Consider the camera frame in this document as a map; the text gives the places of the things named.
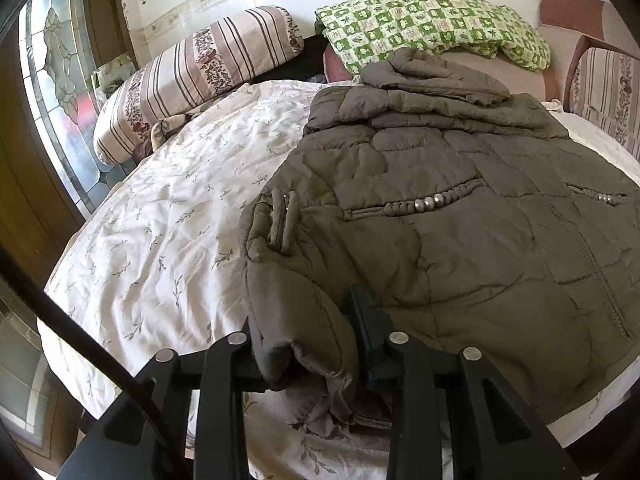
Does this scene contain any wooden chair frame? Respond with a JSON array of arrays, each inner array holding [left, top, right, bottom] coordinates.
[[562, 34, 640, 111]]

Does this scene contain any striped floral chair cushion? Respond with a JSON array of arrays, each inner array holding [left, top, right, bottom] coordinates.
[[570, 46, 640, 158]]

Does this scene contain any striped floral bolster pillow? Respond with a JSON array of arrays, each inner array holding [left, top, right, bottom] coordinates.
[[92, 5, 305, 166]]

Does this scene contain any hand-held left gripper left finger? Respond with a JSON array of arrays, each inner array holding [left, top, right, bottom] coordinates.
[[60, 332, 267, 480]]

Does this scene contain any black cable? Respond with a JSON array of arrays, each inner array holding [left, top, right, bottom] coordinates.
[[0, 245, 176, 480]]

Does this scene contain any dark cloth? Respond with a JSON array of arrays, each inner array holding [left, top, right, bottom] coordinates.
[[250, 34, 331, 85]]

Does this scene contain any grey-brown puffer jacket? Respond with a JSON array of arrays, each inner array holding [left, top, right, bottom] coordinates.
[[239, 47, 640, 436]]

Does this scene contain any green checkered pillow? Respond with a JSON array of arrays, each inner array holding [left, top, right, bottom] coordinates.
[[314, 0, 552, 77]]

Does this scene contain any white leaf-print duvet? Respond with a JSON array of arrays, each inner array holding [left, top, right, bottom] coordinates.
[[37, 80, 640, 480]]

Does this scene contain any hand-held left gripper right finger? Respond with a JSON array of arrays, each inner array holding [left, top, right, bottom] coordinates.
[[350, 285, 581, 480]]

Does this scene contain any stained glass window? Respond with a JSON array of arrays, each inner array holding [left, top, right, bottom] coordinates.
[[17, 0, 136, 216]]

